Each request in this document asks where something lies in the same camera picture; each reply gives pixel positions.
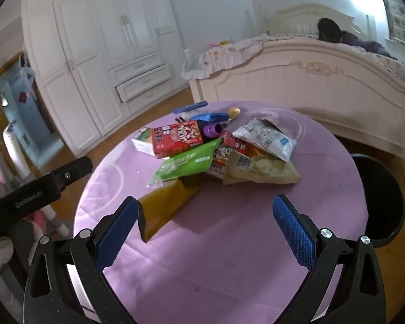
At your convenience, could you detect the white green small carton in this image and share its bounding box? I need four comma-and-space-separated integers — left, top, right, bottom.
131, 127, 154, 157

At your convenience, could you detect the red milk carton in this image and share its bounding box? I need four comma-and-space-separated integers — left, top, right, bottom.
150, 121, 203, 159
208, 130, 247, 179

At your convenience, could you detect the beige chip bag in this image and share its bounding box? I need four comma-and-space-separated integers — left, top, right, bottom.
223, 151, 301, 185

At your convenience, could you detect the black trash bin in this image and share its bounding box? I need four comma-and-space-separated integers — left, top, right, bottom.
351, 154, 405, 248

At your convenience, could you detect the wooden door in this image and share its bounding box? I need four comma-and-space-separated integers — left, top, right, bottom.
0, 51, 67, 176

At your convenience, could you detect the yellow orange snack bag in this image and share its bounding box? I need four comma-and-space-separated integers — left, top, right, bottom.
137, 179, 202, 243

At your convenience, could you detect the purple tablecloth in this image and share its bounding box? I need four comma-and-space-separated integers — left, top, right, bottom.
73, 100, 370, 324

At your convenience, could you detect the white wardrobe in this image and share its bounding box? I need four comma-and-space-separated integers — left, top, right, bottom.
21, 0, 186, 156

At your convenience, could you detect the green snack bag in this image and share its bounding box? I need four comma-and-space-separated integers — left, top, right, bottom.
151, 137, 222, 184

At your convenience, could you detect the purple bottle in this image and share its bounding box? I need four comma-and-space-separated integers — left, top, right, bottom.
202, 123, 224, 139

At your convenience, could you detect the blue plastic package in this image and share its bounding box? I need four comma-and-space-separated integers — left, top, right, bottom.
189, 113, 230, 123

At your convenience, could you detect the white crumpled plastic bag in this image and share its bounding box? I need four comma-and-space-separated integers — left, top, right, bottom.
232, 118, 296, 162

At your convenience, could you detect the floral bed quilt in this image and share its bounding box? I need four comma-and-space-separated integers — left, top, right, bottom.
181, 34, 405, 82

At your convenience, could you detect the person lying on bed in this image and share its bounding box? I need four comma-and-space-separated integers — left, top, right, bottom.
317, 18, 394, 59

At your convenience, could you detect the blue toothbrush handle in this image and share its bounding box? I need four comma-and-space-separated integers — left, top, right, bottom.
172, 101, 208, 114

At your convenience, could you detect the white carved bed frame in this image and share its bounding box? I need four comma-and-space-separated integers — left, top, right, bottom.
189, 4, 405, 159

